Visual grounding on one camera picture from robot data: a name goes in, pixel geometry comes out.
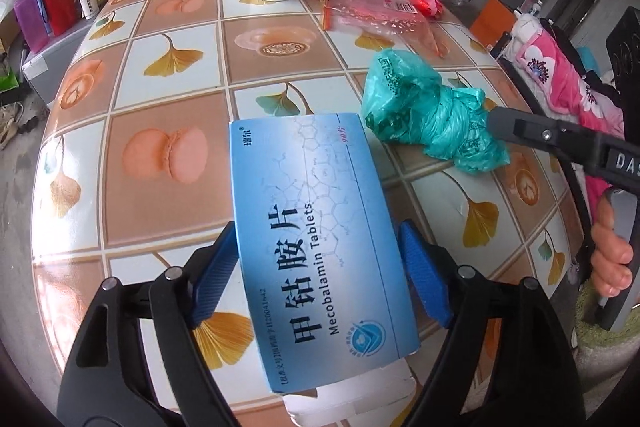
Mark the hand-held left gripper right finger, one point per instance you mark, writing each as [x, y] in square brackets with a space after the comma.
[425, 277]

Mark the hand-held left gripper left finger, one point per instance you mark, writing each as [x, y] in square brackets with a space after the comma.
[215, 272]

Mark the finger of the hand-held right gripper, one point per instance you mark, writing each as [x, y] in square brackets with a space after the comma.
[540, 134]

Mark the blue medicine box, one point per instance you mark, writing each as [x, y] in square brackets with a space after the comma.
[320, 232]

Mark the green plastic bag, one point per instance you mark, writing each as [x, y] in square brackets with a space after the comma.
[425, 107]

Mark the person's right hand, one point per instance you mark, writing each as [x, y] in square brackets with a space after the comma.
[607, 257]

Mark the pink floral blanket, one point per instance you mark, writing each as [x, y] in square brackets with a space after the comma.
[565, 77]

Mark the black clothing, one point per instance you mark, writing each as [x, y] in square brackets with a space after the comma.
[600, 87]

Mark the orange chair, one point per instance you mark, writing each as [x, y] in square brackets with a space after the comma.
[492, 24]

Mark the clear red print plastic bag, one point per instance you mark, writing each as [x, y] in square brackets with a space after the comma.
[380, 14]

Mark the beige shoes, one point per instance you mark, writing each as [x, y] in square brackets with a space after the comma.
[15, 127]

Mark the grey storage box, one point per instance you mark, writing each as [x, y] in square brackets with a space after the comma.
[52, 62]

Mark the green paper bag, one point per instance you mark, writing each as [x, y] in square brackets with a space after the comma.
[9, 82]

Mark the purple cup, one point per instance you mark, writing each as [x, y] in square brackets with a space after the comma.
[32, 19]

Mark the cardboard box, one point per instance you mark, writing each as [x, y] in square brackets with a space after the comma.
[7, 32]

